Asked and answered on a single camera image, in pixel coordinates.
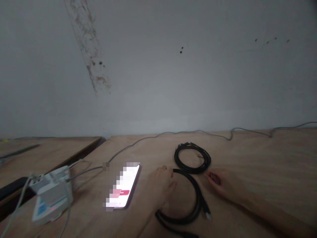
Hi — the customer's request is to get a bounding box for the small coiled black cable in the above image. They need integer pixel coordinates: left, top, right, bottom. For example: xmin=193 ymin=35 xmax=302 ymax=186
xmin=174 ymin=141 xmax=212 ymax=174

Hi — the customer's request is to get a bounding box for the large coiled black cable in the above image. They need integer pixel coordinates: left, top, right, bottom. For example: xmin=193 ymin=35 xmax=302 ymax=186
xmin=155 ymin=168 xmax=212 ymax=238

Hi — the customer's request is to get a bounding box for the white cable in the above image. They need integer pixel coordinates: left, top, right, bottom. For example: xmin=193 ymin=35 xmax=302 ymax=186
xmin=0 ymin=172 xmax=34 ymax=238

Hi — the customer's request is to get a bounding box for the person's right hand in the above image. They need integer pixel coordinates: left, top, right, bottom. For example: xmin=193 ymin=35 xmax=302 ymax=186
xmin=204 ymin=169 xmax=243 ymax=202

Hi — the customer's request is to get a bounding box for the person's left hand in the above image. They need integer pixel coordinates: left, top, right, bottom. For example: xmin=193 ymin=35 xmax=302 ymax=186
xmin=147 ymin=165 xmax=178 ymax=207

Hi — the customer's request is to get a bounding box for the white network box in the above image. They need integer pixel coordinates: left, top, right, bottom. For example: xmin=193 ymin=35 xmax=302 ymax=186
xmin=28 ymin=165 xmax=74 ymax=226

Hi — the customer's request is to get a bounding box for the thin grey cable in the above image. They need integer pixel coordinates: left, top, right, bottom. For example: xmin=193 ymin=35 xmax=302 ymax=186
xmin=62 ymin=203 xmax=73 ymax=238

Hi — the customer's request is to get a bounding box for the long grey cable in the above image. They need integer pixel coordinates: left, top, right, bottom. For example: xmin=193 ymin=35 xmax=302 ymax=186
xmin=68 ymin=121 xmax=317 ymax=182

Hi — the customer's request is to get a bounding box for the black flat object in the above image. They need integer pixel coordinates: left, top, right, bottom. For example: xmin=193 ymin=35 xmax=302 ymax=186
xmin=0 ymin=177 xmax=29 ymax=202

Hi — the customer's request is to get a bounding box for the smartphone with lit screen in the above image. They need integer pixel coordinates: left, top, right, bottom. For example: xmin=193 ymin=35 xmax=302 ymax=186
xmin=103 ymin=162 xmax=142 ymax=211

